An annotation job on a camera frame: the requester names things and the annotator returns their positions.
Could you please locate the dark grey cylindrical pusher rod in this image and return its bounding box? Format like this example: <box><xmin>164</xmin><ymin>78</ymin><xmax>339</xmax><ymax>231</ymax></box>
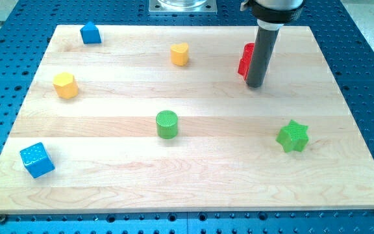
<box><xmin>246</xmin><ymin>19</ymin><xmax>284</xmax><ymax>88</ymax></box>

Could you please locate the yellow heart block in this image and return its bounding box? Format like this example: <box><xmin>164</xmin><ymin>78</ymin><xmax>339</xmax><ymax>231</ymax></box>
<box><xmin>170</xmin><ymin>42</ymin><xmax>189</xmax><ymax>66</ymax></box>

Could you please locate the blue triangle block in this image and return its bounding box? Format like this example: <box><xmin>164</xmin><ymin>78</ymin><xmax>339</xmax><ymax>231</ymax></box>
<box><xmin>80</xmin><ymin>21</ymin><xmax>102</xmax><ymax>44</ymax></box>

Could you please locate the red block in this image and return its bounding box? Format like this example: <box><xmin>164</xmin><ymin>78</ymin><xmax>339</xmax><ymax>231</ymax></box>
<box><xmin>238</xmin><ymin>42</ymin><xmax>255</xmax><ymax>80</ymax></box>

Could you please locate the green star block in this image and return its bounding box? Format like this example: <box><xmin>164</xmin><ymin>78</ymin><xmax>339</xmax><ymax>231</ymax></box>
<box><xmin>276</xmin><ymin>120</ymin><xmax>309</xmax><ymax>153</ymax></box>

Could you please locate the green cylinder block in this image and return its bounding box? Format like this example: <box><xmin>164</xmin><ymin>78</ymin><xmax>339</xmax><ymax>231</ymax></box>
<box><xmin>156</xmin><ymin>110</ymin><xmax>178</xmax><ymax>139</ymax></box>

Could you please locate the wooden board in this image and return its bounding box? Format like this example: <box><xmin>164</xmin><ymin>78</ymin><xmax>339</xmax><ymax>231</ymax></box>
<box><xmin>0</xmin><ymin>25</ymin><xmax>374</xmax><ymax>214</ymax></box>

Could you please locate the yellow hexagon block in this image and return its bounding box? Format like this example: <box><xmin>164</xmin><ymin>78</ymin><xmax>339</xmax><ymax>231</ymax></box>
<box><xmin>53</xmin><ymin>72</ymin><xmax>79</xmax><ymax>99</ymax></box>

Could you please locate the blue cube block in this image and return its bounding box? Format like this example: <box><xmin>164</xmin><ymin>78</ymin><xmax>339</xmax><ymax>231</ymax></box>
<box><xmin>19</xmin><ymin>142</ymin><xmax>55</xmax><ymax>178</ymax></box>

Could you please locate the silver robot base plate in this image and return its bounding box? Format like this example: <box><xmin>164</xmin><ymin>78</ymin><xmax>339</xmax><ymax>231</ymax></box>
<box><xmin>148</xmin><ymin>0</ymin><xmax>218</xmax><ymax>14</ymax></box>

